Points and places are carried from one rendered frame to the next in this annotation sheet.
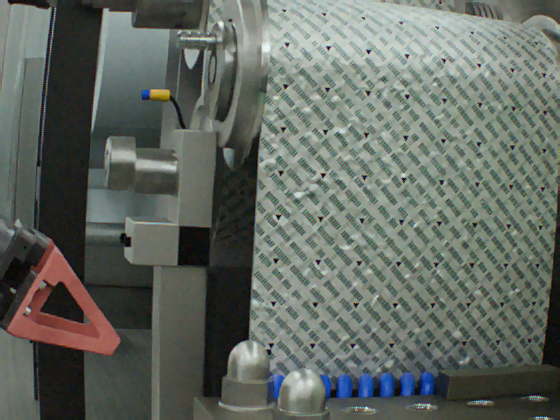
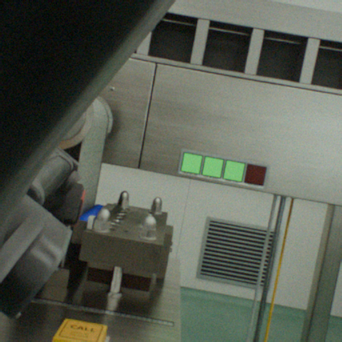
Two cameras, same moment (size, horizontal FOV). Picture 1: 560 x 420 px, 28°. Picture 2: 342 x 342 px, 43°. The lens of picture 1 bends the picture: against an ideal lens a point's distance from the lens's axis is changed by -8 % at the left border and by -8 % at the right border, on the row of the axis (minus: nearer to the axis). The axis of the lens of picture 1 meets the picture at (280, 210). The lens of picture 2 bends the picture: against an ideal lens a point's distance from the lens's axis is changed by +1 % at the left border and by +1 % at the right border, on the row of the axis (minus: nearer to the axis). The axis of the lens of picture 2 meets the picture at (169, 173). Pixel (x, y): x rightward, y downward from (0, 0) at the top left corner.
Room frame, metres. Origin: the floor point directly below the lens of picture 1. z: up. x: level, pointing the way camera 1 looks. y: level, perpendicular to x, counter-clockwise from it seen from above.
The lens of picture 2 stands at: (0.42, 0.83, 1.24)
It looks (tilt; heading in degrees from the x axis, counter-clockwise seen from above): 4 degrees down; 284
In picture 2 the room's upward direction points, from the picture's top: 10 degrees clockwise
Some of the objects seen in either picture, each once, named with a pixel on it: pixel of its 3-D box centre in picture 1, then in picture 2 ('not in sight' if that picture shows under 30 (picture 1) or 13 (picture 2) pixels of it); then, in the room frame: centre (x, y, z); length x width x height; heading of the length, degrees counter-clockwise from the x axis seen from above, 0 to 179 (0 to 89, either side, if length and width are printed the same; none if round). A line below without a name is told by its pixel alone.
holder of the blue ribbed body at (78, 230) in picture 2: not in sight; (91, 222); (0.83, -0.10, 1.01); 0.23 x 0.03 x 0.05; 104
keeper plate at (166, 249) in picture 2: not in sight; (166, 250); (0.66, -0.20, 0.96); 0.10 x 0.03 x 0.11; 104
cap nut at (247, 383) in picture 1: (248, 374); (103, 219); (0.75, 0.01, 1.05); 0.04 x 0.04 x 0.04
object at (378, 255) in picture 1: (415, 271); (88, 178); (0.85, -0.10, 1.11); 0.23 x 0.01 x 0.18; 104
